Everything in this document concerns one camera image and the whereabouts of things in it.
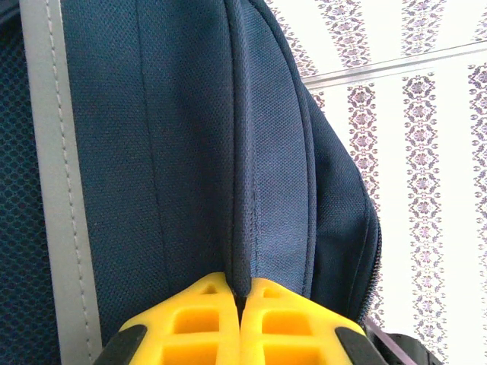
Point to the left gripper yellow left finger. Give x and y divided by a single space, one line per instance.
194 327

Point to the navy blue backpack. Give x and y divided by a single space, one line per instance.
171 133

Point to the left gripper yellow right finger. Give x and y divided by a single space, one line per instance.
293 327

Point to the aluminium frame post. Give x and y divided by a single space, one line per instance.
399 66

